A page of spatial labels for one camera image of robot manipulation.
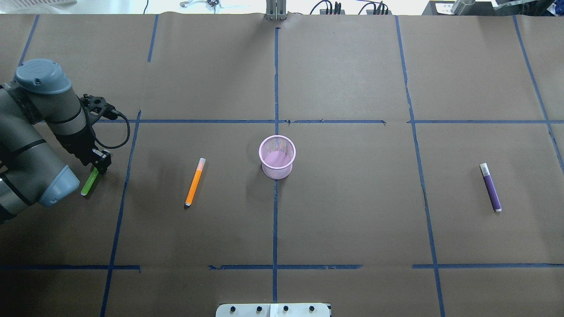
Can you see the orange highlighter pen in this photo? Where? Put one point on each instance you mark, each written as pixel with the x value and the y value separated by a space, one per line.
pixel 195 183

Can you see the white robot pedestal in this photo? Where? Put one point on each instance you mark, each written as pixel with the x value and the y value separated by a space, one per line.
pixel 304 309

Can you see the green highlighter pen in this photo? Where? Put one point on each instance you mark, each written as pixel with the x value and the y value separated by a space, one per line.
pixel 90 182

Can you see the pink mesh pen holder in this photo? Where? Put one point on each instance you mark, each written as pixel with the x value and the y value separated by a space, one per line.
pixel 277 154

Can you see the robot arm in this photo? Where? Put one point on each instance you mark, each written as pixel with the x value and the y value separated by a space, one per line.
pixel 31 171

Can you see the purple marker pen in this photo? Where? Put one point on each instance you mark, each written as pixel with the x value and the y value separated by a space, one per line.
pixel 490 187

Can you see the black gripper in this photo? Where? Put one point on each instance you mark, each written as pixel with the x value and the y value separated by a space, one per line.
pixel 78 144

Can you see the aluminium frame post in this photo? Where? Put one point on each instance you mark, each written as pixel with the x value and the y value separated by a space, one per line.
pixel 276 10

